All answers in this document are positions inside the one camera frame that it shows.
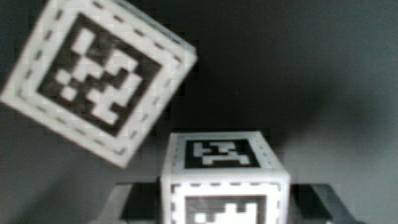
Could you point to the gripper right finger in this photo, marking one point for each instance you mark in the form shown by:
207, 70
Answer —
317, 207

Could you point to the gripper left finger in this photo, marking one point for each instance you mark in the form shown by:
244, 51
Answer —
132, 205

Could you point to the white tagged cube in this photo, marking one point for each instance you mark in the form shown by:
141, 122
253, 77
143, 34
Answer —
224, 180
100, 69

